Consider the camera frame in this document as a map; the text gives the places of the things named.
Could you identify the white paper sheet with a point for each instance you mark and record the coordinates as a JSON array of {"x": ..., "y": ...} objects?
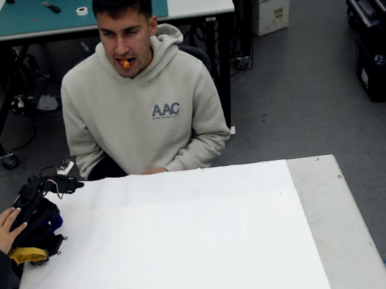
[{"x": 189, "y": 238}]

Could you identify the green cutting mat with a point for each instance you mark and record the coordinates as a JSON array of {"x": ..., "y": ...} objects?
[{"x": 28, "y": 20}]

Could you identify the black hand tool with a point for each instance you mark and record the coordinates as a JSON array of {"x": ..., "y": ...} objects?
[{"x": 52, "y": 7}]

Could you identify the man in beige hoodie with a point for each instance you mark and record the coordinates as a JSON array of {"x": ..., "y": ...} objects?
[{"x": 143, "y": 129}]

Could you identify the yellow clamp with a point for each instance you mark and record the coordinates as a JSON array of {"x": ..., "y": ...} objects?
[{"x": 30, "y": 255}]

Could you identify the black storage bin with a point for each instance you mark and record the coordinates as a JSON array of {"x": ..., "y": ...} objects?
[{"x": 383, "y": 83}]

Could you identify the white wrist camera board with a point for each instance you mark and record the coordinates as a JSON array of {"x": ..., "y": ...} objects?
[{"x": 65, "y": 167}]

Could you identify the black office chair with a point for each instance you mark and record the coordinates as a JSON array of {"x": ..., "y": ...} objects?
[{"x": 201, "y": 55}]

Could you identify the white tape roll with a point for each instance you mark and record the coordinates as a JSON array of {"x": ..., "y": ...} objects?
[{"x": 82, "y": 11}]

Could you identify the white cardboard box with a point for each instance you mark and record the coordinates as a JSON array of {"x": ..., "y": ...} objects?
[{"x": 272, "y": 15}]

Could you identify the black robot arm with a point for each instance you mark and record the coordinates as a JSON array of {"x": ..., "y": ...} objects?
[{"x": 39, "y": 222}]

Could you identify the man's bare hand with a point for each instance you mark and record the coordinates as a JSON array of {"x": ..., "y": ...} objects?
[{"x": 153, "y": 171}]

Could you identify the grey workbench with black legs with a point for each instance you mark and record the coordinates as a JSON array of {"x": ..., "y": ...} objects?
[{"x": 199, "y": 4}]

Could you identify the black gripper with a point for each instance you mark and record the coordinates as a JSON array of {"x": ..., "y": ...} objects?
[{"x": 69, "y": 186}]

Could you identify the white crumpled rag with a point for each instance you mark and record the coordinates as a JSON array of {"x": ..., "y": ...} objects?
[{"x": 47, "y": 103}]

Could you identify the grey caster wheel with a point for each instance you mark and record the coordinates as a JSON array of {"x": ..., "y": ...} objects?
[{"x": 10, "y": 161}]

